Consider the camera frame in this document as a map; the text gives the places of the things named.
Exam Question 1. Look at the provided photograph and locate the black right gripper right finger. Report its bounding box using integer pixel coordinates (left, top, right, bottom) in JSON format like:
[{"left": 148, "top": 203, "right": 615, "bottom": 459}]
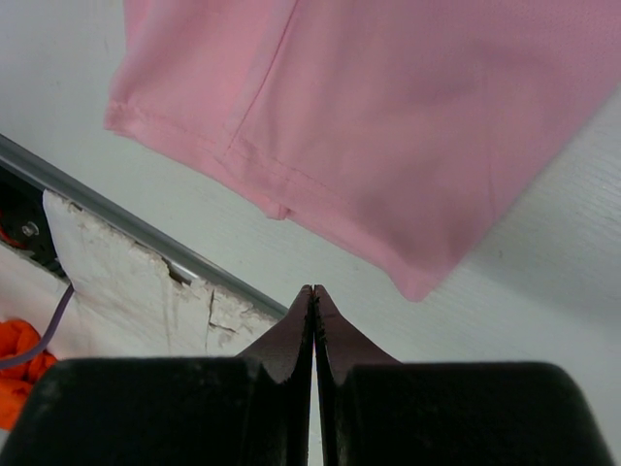
[{"left": 312, "top": 286, "right": 613, "bottom": 465}]

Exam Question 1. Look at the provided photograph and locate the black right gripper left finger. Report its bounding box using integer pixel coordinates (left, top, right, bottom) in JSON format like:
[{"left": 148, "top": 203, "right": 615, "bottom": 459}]
[{"left": 1, "top": 286, "right": 312, "bottom": 465}]

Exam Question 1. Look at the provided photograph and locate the pink t shirt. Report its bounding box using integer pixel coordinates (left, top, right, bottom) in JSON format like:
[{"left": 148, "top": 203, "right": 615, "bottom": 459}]
[{"left": 104, "top": 1, "right": 620, "bottom": 301}]

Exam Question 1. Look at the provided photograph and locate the orange cloth beside base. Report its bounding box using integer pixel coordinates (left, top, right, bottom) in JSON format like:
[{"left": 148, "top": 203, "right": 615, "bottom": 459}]
[{"left": 1, "top": 319, "right": 57, "bottom": 431}]

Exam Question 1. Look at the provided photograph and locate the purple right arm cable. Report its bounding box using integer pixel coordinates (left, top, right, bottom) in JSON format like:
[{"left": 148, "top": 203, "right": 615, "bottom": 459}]
[{"left": 0, "top": 283, "right": 77, "bottom": 370}]

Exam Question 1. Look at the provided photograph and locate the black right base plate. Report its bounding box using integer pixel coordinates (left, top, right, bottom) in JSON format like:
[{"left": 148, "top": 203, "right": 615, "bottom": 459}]
[{"left": 1, "top": 168, "right": 66, "bottom": 279}]

